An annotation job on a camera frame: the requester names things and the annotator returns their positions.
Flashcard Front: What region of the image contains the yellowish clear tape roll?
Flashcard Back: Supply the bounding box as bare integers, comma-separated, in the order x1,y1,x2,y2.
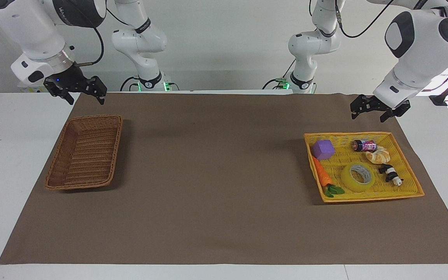
340,161,376,193

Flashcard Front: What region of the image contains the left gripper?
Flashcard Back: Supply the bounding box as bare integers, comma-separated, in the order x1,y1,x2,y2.
350,94,411,123

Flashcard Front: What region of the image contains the yellow woven basket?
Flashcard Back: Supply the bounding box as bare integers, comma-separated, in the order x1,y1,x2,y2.
304,131,425,203

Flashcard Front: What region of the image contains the black cable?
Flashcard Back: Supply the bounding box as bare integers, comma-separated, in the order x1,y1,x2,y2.
334,0,397,39
120,76,140,93
262,58,298,90
74,23,105,67
106,8,138,30

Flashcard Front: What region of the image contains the toy carrot with green leaves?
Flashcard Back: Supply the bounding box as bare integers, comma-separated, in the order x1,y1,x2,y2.
311,155,346,198

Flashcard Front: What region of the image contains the toy croissant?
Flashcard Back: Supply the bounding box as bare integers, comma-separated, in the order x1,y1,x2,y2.
365,145,391,165

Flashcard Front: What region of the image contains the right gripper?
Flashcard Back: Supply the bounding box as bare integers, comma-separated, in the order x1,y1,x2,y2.
43,62,108,106

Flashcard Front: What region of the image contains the small dark can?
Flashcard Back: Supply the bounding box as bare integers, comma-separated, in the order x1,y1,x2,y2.
351,140,377,153

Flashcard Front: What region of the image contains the purple cube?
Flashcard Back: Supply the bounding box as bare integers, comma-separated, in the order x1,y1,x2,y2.
311,140,335,161

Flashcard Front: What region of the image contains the brown wicker basket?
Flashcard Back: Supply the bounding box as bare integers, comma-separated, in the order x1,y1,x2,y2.
45,114,123,191

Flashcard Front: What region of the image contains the black and white panda toy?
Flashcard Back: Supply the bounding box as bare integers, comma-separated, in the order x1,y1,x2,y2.
378,163,404,187

